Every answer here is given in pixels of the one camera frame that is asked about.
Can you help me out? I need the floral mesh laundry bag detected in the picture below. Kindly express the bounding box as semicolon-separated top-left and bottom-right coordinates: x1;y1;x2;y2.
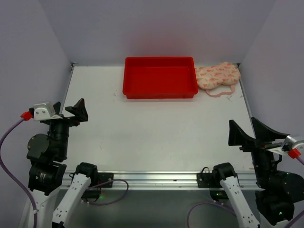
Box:
195;62;241;97

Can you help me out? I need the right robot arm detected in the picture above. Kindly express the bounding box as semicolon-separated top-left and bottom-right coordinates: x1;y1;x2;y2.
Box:
212;117;304;228

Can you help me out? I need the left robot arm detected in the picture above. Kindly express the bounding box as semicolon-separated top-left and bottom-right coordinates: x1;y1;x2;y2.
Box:
23;98;98;228

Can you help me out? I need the red plastic tray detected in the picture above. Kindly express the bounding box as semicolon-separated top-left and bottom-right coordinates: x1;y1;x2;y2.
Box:
123;57;198;99

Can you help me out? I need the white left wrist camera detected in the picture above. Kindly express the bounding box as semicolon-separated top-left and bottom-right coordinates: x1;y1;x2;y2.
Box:
33;101;56;121

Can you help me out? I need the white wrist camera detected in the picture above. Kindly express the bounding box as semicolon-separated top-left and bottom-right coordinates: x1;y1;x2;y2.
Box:
267;135;304;159
33;101;56;121

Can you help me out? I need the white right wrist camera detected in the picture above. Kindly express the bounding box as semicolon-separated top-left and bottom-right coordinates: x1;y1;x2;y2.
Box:
267;135;304;159

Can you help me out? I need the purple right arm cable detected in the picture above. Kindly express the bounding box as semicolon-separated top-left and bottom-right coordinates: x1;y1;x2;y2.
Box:
186;152;304;228

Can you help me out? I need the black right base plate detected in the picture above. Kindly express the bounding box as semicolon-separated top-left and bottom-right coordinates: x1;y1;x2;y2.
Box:
196;167;216;188

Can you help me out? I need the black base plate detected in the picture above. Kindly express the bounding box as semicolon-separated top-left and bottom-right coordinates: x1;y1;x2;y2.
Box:
97;172;114;188
196;167;216;188

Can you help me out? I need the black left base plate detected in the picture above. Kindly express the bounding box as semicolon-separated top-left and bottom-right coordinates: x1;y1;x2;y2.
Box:
97;172;114;188

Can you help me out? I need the aluminium mounting rail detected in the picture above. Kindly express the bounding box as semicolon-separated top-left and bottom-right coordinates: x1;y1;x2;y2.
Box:
61;171;259;190

